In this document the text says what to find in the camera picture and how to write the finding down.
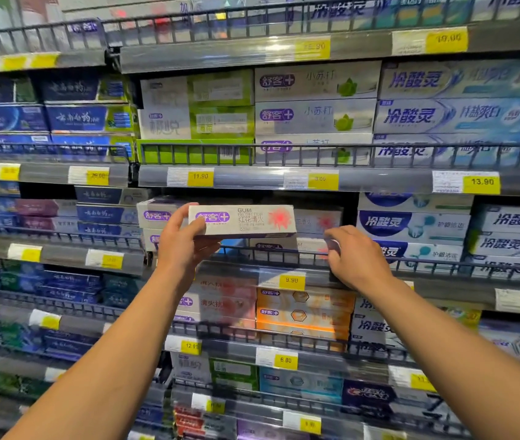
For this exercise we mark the bright green toothpaste box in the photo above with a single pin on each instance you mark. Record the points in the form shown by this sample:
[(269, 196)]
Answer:
[(186, 153)]

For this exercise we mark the stack of dark green boxes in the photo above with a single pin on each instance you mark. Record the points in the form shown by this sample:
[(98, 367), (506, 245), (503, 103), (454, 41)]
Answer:
[(3, 382)]

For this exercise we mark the person's right thumb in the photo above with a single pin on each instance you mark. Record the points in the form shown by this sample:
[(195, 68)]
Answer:
[(333, 258)]

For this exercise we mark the white toothpaste box green leaf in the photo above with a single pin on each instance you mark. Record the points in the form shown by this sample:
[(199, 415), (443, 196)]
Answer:
[(310, 151), (315, 116), (315, 81)]

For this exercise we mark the stack of blue teal boxes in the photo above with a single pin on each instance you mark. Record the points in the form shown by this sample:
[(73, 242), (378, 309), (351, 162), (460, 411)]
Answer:
[(67, 286)]

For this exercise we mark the pale blue toothpaste box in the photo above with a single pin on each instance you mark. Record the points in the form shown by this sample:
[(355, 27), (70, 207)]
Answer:
[(452, 115), (461, 80), (443, 153)]

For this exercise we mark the white toothpaste box blue oval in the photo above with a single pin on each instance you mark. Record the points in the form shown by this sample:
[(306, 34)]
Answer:
[(415, 202), (425, 254), (413, 226)]

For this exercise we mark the white toothpaste box blue print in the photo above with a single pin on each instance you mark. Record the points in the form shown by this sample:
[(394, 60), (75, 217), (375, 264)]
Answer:
[(370, 347), (367, 325)]

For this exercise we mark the pale green toothpaste box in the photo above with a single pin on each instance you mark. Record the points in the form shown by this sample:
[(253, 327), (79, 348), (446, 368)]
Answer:
[(221, 89), (222, 122)]

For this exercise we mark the dark purple toothpaste box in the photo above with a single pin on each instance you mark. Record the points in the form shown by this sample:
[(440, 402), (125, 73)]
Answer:
[(367, 394)]

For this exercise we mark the person's left thumb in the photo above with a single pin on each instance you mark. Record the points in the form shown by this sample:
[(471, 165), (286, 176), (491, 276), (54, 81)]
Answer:
[(207, 246)]

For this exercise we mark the grey metal shelving unit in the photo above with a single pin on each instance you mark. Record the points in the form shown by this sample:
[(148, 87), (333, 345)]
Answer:
[(49, 171), (379, 178)]

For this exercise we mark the stack of dark blue boxes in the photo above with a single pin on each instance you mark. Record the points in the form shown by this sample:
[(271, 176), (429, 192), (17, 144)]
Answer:
[(76, 118)]

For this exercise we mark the dark blue grey toothpaste box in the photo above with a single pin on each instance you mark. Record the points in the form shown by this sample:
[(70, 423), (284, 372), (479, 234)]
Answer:
[(104, 195), (104, 214), (104, 229)]

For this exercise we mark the person's right hand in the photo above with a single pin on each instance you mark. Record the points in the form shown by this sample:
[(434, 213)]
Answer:
[(360, 261)]

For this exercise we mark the person's right forearm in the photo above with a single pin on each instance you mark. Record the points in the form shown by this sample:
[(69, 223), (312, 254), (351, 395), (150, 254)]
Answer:
[(461, 361)]

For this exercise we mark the white toothpaste box red flower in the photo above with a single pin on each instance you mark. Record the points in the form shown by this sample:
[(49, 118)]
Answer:
[(319, 222), (241, 219), (156, 215), (151, 240)]

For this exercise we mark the person's left hand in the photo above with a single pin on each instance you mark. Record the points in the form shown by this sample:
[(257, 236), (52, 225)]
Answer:
[(177, 251)]

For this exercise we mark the light blue toothpaste box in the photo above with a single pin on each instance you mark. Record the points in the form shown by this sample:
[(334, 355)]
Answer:
[(301, 384)]

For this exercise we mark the stack of green pink boxes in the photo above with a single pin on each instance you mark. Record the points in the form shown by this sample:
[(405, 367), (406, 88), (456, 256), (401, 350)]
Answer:
[(17, 208)]

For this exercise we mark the stack of navy green boxes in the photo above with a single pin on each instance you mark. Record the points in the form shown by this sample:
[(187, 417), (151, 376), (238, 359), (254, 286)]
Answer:
[(44, 341)]

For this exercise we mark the orange honeycomb toothpaste box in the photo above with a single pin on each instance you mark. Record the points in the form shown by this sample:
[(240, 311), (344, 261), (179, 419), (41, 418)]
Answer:
[(303, 316), (303, 333), (305, 298)]

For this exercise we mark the row of blue white boxes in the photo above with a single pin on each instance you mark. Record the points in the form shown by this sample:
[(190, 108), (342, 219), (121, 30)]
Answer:
[(425, 9)]

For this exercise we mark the tall white toothpaste gift box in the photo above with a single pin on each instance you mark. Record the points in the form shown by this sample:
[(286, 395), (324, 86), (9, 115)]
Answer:
[(163, 109)]

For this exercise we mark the white pink toothpaste box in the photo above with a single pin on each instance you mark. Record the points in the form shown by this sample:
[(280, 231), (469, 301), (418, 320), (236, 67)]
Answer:
[(223, 309), (227, 284)]

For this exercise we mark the white grey toothpaste box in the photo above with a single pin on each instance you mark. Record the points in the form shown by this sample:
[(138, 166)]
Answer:
[(191, 367)]

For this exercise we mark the person's left forearm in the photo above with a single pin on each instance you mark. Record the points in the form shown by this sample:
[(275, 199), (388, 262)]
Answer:
[(113, 357)]

